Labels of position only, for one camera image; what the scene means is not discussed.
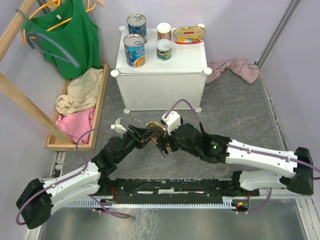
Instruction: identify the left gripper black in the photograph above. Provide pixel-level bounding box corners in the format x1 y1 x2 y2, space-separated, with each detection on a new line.
115 123 157 163

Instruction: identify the wooden rack pole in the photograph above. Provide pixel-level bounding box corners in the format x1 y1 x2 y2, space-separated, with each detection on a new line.
0 0 36 60
0 73 74 144

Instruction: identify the oval gold tin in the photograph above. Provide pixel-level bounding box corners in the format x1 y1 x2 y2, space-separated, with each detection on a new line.
146 121 162 145
172 26 205 45

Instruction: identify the beige cloth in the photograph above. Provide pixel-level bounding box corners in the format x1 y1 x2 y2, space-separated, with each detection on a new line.
55 68 103 116

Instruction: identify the white cube cabinet counter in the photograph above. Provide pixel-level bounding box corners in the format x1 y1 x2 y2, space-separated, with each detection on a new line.
111 26 212 114

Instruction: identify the blue can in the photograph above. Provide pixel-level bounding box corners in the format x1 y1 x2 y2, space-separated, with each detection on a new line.
127 14 147 43
123 34 146 68

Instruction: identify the wooden rack pole lower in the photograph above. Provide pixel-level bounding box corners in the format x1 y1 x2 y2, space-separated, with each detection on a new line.
0 73 74 144

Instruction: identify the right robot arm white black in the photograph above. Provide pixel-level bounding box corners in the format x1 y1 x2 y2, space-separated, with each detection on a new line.
156 123 316 196

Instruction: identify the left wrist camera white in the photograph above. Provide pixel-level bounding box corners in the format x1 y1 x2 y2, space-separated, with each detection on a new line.
110 118 128 135

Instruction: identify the grey blue clothes hanger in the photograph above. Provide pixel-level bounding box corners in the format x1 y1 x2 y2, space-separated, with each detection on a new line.
14 8 81 68

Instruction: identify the orange can white lid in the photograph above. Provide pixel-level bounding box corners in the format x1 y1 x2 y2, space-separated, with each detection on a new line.
156 22 172 41

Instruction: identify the wooden rack pole upper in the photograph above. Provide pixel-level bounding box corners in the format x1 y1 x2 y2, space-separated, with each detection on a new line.
0 0 36 60

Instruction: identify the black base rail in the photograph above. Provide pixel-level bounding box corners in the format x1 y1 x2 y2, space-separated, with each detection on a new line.
93 178 260 204

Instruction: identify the purple cable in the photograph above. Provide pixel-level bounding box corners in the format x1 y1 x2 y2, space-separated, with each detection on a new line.
15 126 137 226
171 99 320 216

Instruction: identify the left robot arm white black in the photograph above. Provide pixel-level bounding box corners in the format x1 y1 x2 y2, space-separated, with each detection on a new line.
15 125 156 230

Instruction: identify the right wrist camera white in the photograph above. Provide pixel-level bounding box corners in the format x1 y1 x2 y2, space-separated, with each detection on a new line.
161 111 181 136

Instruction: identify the pink cloth in tray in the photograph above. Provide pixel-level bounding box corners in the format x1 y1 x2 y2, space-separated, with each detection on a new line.
55 107 95 143

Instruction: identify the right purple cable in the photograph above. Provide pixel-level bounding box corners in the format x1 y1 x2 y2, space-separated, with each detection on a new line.
171 99 320 216

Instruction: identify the mauve cloth on floor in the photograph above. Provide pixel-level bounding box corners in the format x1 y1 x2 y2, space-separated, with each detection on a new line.
206 58 260 84

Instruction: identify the green can white lid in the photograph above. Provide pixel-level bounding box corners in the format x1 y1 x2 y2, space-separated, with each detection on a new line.
156 39 172 61

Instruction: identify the white cable duct comb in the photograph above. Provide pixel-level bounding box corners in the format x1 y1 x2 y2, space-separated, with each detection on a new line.
66 197 236 210

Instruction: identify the aluminium floor rail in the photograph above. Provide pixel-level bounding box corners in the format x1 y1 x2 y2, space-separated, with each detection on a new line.
34 177 313 201

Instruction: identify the wooden tray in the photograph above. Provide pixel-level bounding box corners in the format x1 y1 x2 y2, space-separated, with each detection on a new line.
45 63 110 151

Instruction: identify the green tank top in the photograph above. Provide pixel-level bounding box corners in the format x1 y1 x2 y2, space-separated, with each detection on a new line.
22 0 100 81

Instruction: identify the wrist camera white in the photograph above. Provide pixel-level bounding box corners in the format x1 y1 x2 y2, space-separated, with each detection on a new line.
110 118 128 135
161 111 181 136

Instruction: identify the aluminium frame post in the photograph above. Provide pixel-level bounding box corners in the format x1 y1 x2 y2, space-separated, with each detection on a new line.
257 0 301 69

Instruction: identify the orange clothes hanger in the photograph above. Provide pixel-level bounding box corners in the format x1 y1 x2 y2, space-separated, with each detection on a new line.
23 0 98 45

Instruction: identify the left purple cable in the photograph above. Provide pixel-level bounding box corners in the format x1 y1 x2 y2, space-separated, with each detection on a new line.
15 126 137 226

